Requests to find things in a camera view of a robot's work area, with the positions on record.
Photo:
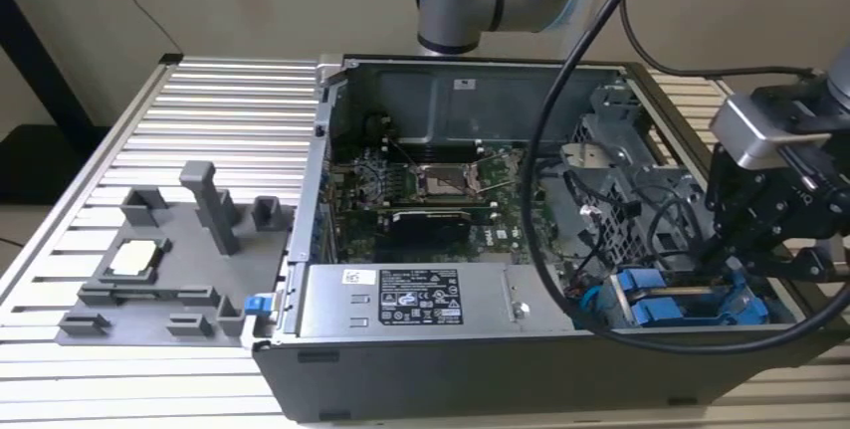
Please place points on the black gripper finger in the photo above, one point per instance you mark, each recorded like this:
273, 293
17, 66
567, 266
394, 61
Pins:
734, 200
806, 260

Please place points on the blue case latch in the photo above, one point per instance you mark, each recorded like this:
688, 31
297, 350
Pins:
255, 305

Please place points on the CPU socket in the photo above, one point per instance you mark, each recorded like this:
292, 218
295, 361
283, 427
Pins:
442, 185

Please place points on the metal drive cage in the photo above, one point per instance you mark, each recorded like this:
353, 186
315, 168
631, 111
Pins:
611, 185

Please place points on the grey parts rack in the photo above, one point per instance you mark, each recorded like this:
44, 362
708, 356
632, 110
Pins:
192, 260

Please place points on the green motherboard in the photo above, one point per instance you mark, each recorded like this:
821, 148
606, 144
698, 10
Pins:
500, 220

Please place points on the locking lever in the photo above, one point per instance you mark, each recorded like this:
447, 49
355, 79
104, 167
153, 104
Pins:
479, 170

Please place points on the grey open PC case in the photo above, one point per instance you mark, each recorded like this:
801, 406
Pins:
464, 379

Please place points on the disk bay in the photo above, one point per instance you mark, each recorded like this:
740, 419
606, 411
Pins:
779, 299

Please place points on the black graphics card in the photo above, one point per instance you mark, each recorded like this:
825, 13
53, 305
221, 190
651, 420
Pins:
424, 235

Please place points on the black table corner cap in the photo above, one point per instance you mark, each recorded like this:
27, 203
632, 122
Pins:
172, 58
710, 74

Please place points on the hard disk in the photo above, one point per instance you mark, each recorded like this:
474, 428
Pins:
647, 309

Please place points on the silver power supply unit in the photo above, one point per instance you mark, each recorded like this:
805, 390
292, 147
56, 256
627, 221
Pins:
332, 299

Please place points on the silver CPU chip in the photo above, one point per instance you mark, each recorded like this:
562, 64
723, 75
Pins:
136, 256

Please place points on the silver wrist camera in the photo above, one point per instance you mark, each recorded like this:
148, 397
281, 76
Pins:
750, 125

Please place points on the black furniture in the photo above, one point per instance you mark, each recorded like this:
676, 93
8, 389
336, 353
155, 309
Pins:
40, 165

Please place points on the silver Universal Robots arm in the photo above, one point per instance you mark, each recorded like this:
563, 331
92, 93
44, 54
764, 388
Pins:
451, 6

